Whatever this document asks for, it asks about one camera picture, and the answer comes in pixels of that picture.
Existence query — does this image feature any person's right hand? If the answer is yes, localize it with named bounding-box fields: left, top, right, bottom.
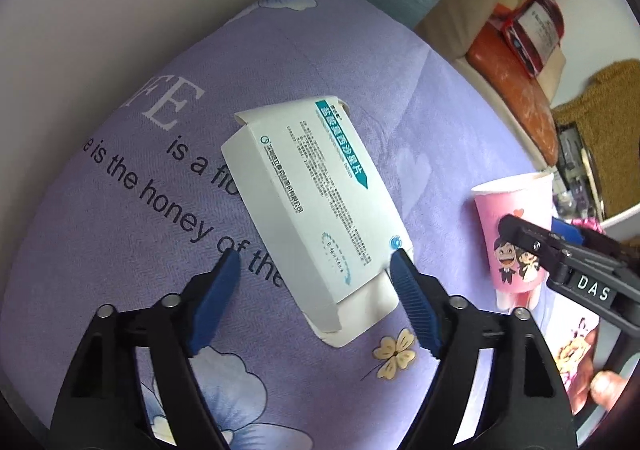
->
left=590, top=370, right=633, bottom=411

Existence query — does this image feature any purple floral table cloth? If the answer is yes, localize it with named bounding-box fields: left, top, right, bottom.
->
left=12, top=0, right=601, bottom=450

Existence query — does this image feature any brown patterned cloth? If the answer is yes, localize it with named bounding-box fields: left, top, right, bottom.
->
left=552, top=59, right=640, bottom=221

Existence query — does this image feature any cluttered dark side table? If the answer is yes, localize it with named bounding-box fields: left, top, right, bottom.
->
left=552, top=123, right=608, bottom=221

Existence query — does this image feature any white medicine box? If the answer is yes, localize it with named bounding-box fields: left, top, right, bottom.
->
left=221, top=94, right=415, bottom=348

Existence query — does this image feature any pink cartoon paper cup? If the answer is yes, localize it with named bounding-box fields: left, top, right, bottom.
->
left=472, top=171, right=556, bottom=309

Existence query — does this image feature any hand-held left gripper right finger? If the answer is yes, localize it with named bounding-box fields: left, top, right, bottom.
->
left=389, top=247, right=576, bottom=450

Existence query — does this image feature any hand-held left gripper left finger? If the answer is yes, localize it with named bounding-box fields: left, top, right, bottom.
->
left=47, top=247, right=243, bottom=450

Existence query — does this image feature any orange seat cushion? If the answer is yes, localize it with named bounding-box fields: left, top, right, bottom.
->
left=466, top=23, right=558, bottom=166

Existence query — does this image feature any pink floral blanket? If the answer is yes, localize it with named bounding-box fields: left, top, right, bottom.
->
left=542, top=303, right=608, bottom=413

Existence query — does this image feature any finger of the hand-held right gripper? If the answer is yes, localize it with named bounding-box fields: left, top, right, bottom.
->
left=499, top=213, right=573, bottom=283
left=551, top=219, right=640, bottom=273

